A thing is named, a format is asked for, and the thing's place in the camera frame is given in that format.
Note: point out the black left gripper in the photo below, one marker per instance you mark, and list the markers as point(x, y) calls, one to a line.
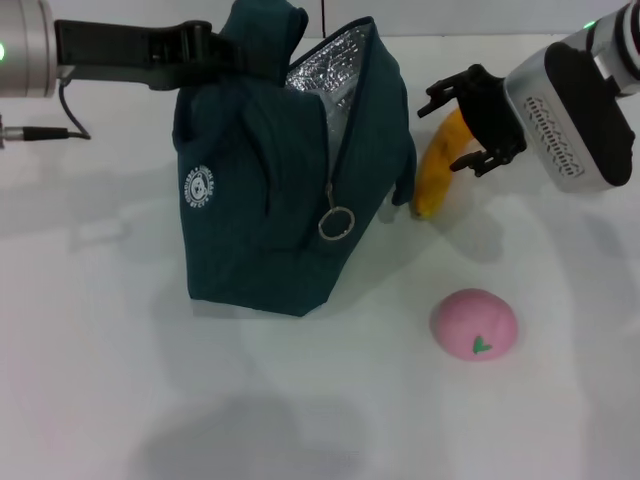
point(115, 50)

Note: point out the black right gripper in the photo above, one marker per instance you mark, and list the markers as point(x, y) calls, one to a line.
point(492, 110)

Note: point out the yellow banana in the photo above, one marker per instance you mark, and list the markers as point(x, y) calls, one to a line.
point(440, 160)

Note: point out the dark teal insulated lunch bag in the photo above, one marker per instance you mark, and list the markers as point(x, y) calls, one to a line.
point(260, 200)

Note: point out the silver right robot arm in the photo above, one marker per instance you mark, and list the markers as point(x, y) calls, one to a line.
point(620, 45)

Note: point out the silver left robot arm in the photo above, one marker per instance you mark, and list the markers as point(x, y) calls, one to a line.
point(25, 50)

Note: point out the pink peach toy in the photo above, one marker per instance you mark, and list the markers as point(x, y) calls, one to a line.
point(470, 320)

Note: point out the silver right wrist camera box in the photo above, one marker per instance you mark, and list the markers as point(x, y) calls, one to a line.
point(575, 125)

